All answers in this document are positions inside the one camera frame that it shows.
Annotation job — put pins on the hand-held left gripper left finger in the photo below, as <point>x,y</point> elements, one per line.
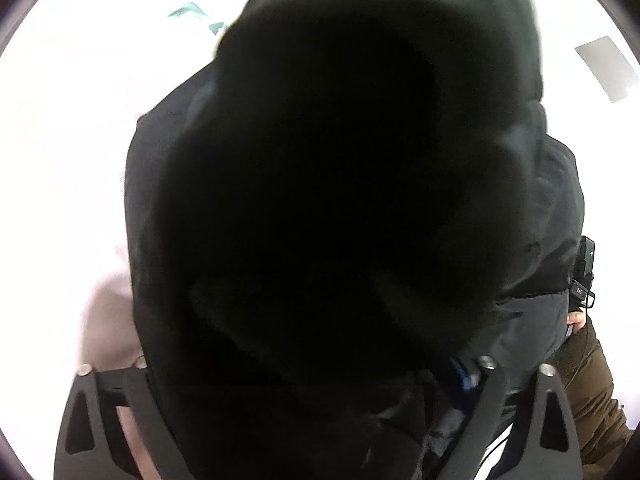
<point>137,390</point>

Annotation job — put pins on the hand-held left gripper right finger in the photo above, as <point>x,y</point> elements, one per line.
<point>464,380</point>

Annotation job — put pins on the black hooded padded jacket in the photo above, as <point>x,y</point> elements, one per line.
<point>325,185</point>

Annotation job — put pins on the person's right forearm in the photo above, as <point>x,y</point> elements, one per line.
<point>595,385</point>

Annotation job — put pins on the person's right hand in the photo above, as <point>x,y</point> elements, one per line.
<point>576,321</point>

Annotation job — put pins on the pink floral bed sheet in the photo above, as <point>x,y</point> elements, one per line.
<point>65,160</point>

